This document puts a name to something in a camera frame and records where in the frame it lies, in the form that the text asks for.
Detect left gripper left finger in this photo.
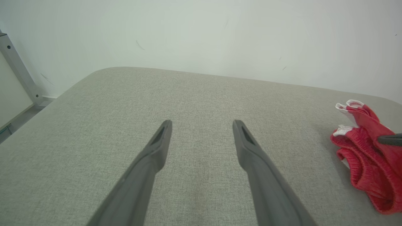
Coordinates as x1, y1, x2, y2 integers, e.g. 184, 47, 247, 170
86, 120, 173, 226

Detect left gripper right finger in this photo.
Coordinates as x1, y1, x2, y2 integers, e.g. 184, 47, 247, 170
232, 119, 318, 226

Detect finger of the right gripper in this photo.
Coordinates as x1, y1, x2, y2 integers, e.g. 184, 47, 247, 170
377, 134, 402, 147

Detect red shorts with white trim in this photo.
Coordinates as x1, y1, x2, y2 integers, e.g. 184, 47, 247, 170
330, 99, 402, 216

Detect white partition panel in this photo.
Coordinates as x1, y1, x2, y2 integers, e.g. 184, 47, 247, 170
0, 52, 34, 130

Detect grey metal partition frame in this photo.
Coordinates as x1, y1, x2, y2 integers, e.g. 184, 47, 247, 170
0, 29, 44, 106

